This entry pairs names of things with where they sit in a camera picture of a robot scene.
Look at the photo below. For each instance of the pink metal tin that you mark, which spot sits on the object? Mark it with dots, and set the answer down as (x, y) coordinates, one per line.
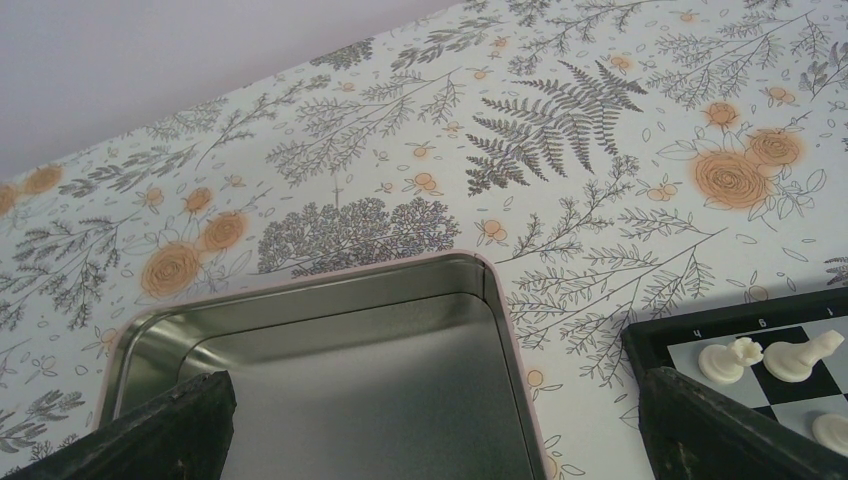
(402, 370)

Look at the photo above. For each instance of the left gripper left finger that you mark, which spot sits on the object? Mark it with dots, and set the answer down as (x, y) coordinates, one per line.
(183, 433)

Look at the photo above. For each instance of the black white chess board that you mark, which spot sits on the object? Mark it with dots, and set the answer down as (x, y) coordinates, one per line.
(676, 342)

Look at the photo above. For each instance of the white pawn on board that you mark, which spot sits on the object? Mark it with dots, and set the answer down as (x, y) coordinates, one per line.
(831, 430)

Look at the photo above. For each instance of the white knight chess piece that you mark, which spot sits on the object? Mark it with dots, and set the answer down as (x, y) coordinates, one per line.
(726, 364)

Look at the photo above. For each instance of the white bishop chess piece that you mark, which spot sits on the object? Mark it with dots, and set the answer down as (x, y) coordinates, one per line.
(793, 363)

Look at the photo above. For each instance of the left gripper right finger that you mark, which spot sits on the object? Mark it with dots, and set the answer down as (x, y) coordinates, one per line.
(693, 432)

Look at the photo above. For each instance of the floral table mat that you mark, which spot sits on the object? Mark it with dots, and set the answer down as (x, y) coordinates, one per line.
(617, 162)

